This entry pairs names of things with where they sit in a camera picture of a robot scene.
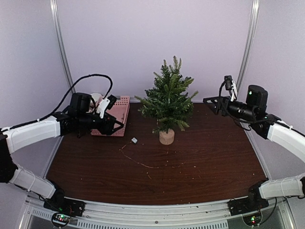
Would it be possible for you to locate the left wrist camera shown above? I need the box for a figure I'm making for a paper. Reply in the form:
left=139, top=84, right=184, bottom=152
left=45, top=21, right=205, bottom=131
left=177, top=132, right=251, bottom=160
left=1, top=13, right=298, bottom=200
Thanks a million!
left=96, top=95, right=117, bottom=119

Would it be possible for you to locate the left aluminium corner post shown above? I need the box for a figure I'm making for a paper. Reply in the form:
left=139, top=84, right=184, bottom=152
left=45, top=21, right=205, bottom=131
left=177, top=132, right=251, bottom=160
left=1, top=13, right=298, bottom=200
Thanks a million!
left=50, top=0, right=73, bottom=87

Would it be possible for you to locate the aluminium corner post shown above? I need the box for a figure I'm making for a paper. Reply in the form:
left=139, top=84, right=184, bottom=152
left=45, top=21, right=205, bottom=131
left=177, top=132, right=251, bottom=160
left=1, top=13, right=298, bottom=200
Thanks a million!
left=50, top=0, right=73, bottom=87
left=236, top=0, right=260, bottom=92

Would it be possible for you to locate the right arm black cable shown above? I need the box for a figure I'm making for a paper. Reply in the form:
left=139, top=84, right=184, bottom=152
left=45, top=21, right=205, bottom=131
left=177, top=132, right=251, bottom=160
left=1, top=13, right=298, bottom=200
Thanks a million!
left=218, top=81, right=267, bottom=131

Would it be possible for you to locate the right aluminium corner post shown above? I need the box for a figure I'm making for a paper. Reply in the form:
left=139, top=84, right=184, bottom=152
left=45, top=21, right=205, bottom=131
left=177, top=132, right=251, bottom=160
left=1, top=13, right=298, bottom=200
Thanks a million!
left=236, top=0, right=260, bottom=92

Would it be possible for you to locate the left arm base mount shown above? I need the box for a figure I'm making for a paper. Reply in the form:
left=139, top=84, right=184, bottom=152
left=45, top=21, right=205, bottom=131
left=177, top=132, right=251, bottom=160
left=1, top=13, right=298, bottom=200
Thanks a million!
left=39, top=196, right=85, bottom=229

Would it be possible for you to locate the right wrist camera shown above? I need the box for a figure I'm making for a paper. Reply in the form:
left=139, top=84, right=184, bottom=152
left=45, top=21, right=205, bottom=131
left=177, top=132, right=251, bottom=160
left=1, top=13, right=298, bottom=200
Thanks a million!
left=224, top=75, right=238, bottom=102

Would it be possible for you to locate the small green christmas tree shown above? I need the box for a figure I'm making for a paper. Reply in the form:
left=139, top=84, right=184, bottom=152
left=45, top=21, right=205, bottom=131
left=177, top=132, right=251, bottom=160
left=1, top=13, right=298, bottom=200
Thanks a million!
left=134, top=56, right=198, bottom=145

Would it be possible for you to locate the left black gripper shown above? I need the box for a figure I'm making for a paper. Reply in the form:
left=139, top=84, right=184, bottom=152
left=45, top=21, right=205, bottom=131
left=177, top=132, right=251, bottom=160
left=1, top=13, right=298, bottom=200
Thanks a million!
left=77, top=112, right=124, bottom=135

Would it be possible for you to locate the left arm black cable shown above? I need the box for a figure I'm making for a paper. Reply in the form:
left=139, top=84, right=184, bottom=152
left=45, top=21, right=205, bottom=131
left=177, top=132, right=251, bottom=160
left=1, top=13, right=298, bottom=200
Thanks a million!
left=35, top=73, right=113, bottom=122

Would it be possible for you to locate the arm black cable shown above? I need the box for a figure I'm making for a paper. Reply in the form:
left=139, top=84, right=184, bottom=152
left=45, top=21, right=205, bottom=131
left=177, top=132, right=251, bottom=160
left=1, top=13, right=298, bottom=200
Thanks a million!
left=35, top=73, right=113, bottom=122
left=218, top=81, right=267, bottom=131

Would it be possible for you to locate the aluminium front rail frame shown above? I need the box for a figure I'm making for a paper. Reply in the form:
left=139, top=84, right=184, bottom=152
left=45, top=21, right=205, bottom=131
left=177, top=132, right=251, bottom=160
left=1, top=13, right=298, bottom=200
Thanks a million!
left=16, top=194, right=303, bottom=229

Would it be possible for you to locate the pink plastic basket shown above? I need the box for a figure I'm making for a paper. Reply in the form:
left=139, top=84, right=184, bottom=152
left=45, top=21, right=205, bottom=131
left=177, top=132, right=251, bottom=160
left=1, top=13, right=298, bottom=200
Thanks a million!
left=91, top=95, right=131, bottom=137

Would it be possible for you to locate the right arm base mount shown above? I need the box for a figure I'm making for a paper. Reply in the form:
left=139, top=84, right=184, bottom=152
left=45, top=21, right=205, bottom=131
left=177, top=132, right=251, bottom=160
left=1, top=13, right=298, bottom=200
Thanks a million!
left=227, top=198, right=269, bottom=227

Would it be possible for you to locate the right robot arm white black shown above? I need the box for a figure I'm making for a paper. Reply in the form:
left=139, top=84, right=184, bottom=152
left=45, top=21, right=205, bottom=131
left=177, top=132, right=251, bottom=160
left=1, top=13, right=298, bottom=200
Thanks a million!
left=203, top=85, right=305, bottom=211

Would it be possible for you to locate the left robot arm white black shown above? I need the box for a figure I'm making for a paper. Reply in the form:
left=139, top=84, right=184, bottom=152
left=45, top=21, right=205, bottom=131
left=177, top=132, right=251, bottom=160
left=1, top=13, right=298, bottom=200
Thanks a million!
left=0, top=93, right=124, bottom=212

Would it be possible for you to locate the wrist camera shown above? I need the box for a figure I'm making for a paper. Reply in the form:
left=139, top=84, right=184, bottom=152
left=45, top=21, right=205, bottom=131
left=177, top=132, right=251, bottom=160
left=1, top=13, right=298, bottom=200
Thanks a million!
left=96, top=95, right=117, bottom=119
left=224, top=75, right=238, bottom=102

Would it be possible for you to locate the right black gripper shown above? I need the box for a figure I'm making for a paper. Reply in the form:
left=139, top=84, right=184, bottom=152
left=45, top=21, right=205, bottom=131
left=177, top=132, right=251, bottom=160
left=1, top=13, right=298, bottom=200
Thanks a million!
left=203, top=95, right=256, bottom=122

